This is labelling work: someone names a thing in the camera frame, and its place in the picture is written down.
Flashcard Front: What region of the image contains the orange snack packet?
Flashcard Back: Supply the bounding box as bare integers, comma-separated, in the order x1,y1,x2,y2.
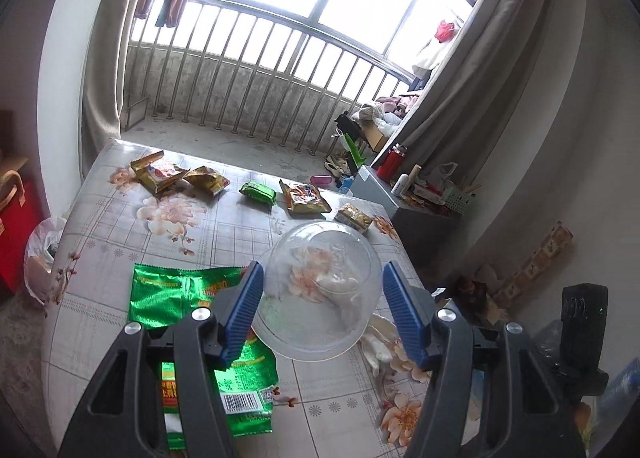
278,179,332,215

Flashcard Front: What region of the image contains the beige curtain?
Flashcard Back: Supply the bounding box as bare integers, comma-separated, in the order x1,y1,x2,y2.
80,0,168,179

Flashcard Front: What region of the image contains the large green snack bag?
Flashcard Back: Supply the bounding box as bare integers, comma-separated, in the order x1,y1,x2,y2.
130,263,279,450

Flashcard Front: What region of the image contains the yellow and red snack packet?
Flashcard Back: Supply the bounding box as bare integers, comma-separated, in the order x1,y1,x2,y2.
130,151,189,195

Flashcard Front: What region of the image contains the red thermos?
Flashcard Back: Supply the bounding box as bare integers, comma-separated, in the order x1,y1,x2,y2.
376,143,408,182

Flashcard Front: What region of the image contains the white and red hanging garment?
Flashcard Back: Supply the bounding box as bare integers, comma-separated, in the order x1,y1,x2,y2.
411,18,462,82

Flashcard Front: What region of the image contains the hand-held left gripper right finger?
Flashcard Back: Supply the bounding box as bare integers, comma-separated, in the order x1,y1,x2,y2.
382,261,586,458

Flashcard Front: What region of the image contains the metal balcony railing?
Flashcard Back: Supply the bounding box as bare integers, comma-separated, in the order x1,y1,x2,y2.
124,0,417,157

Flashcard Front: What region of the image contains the white trash bag bin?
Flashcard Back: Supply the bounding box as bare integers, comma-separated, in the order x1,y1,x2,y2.
24,217,69,307

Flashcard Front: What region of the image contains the green plastic basket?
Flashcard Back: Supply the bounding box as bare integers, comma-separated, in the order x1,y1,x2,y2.
442,185,476,213

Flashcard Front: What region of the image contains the black bag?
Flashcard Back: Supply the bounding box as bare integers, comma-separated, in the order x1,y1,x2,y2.
333,112,372,150

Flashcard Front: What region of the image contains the grey-brown curtain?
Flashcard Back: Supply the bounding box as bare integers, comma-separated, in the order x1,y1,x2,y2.
372,0,559,176

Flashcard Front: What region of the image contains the small green snack packet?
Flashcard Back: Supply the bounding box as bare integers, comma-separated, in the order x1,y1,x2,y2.
239,181,277,207

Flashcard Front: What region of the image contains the gold snack packet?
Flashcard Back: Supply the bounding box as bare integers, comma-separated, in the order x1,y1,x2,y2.
333,204,374,232

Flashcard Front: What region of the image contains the grey cabinet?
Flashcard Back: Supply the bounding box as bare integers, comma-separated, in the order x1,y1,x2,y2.
349,164,462,270

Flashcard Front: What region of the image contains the metal frame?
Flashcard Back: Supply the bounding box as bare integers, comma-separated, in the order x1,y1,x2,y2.
122,93,149,132

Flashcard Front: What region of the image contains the printed cardboard strip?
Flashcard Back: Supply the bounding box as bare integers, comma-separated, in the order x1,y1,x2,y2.
492,221,574,300

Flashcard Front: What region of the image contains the green dustpan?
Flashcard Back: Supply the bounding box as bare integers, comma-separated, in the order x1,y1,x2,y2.
343,133,369,172

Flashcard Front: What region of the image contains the clear plastic bowl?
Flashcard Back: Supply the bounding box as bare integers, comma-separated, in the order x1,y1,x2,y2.
250,221,385,363

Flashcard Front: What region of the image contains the pile of clothes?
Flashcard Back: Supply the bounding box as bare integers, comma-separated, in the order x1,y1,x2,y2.
350,95,422,127

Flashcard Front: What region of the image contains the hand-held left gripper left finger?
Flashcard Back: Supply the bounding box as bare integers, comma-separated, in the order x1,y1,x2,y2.
57,261,264,458

